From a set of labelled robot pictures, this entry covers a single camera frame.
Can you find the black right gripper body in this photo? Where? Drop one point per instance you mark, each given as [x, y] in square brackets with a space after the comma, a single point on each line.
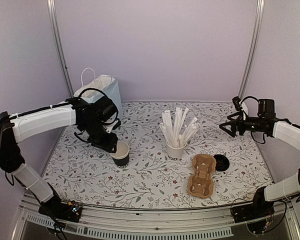
[244, 129]

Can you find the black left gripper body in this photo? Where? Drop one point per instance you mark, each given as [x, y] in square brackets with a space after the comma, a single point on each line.
[99, 140]

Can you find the black paper coffee cup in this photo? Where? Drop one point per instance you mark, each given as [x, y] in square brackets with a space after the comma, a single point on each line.
[121, 156]

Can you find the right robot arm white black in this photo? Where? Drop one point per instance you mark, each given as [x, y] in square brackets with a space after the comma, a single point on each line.
[288, 135]

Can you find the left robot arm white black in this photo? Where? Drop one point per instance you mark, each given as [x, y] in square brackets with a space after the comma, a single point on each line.
[96, 119]

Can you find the bundle of white wrapped straws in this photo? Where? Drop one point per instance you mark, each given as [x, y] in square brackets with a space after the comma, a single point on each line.
[176, 133]

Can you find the floral patterned table mat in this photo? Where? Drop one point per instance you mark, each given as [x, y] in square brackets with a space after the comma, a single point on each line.
[152, 180]

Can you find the white paper cup holding straws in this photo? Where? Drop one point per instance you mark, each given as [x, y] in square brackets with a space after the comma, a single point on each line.
[174, 154]

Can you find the brown cardboard cup carrier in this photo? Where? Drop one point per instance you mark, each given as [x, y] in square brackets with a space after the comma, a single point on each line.
[200, 183]

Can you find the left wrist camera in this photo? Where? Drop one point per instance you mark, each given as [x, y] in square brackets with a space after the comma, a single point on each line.
[113, 126]

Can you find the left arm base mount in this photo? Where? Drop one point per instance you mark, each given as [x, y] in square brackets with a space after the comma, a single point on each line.
[62, 211]

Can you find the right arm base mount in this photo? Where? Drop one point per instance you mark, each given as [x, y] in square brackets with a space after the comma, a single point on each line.
[248, 212]

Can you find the front aluminium rail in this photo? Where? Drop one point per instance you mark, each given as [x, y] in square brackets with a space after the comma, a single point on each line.
[108, 223]

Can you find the right aluminium frame post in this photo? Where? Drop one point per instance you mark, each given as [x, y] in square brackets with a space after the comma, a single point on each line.
[257, 24]

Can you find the aluminium frame post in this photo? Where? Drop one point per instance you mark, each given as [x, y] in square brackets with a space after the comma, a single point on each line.
[52, 13]
[257, 24]

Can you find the left aluminium frame post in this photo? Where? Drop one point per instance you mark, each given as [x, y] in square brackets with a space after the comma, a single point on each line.
[52, 13]

